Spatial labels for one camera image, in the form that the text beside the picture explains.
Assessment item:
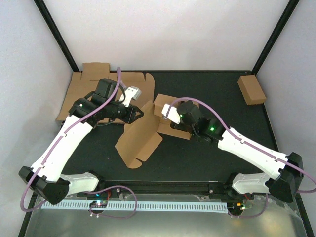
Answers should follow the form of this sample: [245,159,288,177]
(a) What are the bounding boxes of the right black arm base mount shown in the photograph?
[208,182,254,201]

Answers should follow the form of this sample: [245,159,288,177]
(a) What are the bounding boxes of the black frame post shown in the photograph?
[33,0,80,72]
[251,0,300,75]

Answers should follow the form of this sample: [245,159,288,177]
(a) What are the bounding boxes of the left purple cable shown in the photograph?
[20,66,138,220]

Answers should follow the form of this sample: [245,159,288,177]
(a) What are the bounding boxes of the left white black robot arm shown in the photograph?
[19,79,144,205]

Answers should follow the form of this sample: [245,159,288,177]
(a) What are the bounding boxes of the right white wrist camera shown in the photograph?
[161,104,181,124]

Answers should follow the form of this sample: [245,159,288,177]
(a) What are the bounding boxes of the folded small cardboard box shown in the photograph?
[237,75,266,105]

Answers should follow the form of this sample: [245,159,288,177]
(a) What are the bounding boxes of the white slotted cable duct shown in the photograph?
[41,199,228,214]

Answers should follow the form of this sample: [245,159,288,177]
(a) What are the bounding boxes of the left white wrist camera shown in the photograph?
[119,86,141,107]

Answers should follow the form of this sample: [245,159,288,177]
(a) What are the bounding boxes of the metal front plate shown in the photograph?
[20,197,313,237]

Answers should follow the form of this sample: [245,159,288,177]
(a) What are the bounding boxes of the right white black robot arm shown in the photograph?
[162,101,304,203]

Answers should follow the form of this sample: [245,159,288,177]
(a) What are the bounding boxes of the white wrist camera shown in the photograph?
[119,86,141,107]
[161,104,181,124]

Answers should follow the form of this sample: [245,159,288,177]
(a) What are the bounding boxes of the black aluminium rail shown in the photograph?
[99,180,225,194]

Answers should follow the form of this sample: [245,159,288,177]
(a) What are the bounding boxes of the right black frame post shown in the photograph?
[251,0,300,75]

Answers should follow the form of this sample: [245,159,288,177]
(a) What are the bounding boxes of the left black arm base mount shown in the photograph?
[76,181,122,200]

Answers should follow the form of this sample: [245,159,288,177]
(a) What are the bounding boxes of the left black frame post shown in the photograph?
[33,0,80,72]

